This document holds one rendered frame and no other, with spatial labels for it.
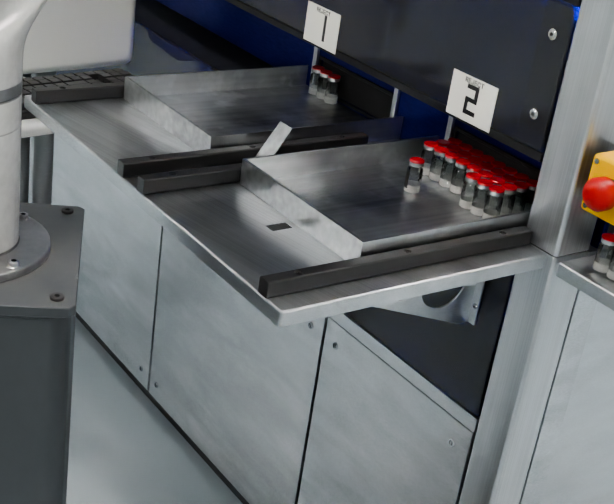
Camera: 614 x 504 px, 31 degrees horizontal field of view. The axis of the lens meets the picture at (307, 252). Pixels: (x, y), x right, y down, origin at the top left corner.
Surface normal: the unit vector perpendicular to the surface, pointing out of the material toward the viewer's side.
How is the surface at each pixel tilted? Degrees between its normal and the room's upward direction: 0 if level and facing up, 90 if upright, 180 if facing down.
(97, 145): 0
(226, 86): 90
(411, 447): 90
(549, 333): 90
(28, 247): 0
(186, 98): 0
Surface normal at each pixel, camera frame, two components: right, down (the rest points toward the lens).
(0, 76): 0.80, 0.36
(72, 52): 0.65, 0.41
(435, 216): 0.14, -0.89
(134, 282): -0.81, 0.15
